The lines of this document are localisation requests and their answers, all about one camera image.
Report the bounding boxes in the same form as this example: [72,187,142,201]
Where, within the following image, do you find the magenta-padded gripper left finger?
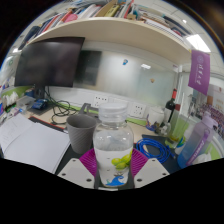
[57,148,99,190]

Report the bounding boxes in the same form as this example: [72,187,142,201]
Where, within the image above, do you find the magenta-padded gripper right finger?
[129,148,170,189]

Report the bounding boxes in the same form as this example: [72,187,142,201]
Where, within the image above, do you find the clear plastic water bottle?
[92,102,135,188]

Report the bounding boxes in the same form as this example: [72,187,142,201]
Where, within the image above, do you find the large purple-blue water bottle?
[176,110,219,169]

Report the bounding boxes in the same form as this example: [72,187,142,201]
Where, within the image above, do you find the black desk mat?
[54,133,101,176]

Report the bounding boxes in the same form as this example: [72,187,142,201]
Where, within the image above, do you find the navy mouse pad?
[141,133,181,167]

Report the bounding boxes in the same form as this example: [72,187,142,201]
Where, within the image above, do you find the grey ribbed cup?
[65,114,98,155]

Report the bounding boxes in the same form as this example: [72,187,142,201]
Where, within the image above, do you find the open white paper notebook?
[0,113,72,174]

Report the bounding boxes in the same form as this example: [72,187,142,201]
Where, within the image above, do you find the tall green glass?
[166,113,191,149]

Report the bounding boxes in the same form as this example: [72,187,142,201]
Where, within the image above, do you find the white lidded jar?
[146,106,166,127]

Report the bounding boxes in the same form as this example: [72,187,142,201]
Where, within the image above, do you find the dark wine bottle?
[163,88,178,126]

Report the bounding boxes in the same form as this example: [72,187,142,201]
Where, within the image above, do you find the small blue device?
[31,98,48,110]

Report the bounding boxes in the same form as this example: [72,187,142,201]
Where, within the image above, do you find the purple hanging banner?
[187,49,212,97]

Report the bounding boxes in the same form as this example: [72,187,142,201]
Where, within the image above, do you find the black computer monitor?
[14,36,86,88]

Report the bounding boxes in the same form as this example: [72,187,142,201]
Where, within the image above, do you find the rectangular ceiling light panel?
[185,33,212,54]

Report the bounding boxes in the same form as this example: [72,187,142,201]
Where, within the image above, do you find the coiled blue cable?
[134,137,173,164]

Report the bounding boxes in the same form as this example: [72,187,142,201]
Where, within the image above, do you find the white wall power outlet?
[93,94,109,108]
[131,102,148,118]

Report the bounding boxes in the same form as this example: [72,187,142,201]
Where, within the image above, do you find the tangled black cables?
[44,86,79,126]

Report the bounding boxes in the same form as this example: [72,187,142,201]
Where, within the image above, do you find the group photo wall poster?
[199,84,224,141]

